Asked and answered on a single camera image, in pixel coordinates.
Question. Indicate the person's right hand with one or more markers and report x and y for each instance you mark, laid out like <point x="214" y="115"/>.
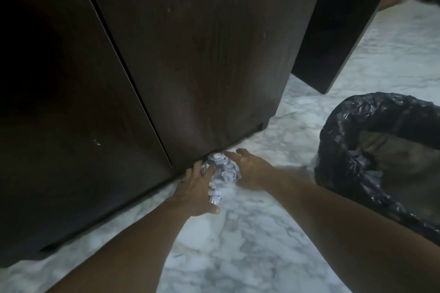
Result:
<point x="252" y="171"/>

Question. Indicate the person's left hand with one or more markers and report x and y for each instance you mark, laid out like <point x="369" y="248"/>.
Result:
<point x="192" y="193"/>

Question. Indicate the person's right thumb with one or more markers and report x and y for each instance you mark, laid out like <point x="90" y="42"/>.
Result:
<point x="245" y="153"/>

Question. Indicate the person's left thumb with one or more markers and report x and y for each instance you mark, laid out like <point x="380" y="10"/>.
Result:
<point x="212" y="205"/>

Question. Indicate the pile of shredded white paper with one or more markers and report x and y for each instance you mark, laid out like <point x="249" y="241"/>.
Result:
<point x="221" y="174"/>

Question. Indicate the person's right forearm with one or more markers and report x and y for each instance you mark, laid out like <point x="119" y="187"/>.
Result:
<point x="343" y="234"/>

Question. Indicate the person's left forearm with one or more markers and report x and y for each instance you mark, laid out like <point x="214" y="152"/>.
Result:
<point x="130" y="251"/>

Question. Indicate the black garbage bag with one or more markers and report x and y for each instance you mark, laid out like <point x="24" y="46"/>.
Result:
<point x="374" y="162"/>

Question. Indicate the dark wooden cabinet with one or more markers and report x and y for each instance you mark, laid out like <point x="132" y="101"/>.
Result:
<point x="137" y="80"/>

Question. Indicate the dark wooden panel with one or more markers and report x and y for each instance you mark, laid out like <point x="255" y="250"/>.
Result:
<point x="340" y="21"/>

